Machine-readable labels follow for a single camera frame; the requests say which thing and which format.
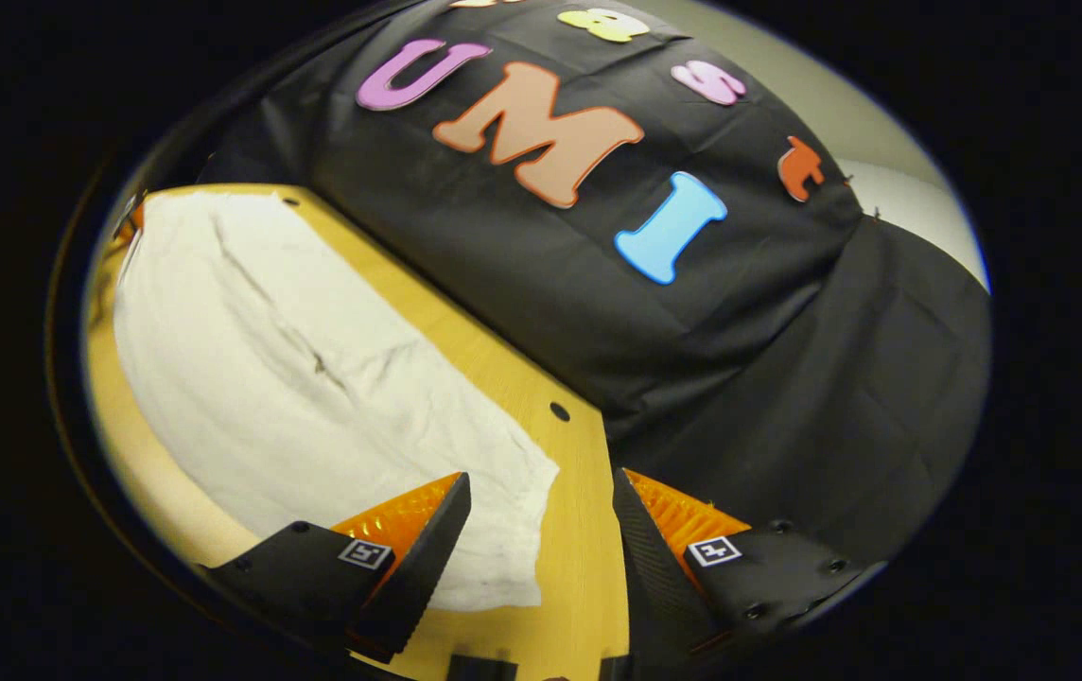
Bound black backdrop cloth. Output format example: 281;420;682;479
163;0;993;568

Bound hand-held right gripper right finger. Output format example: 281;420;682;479
610;467;885;668

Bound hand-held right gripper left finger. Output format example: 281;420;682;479
199;471;473;665

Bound white jeans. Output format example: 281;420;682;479
113;189;561;611

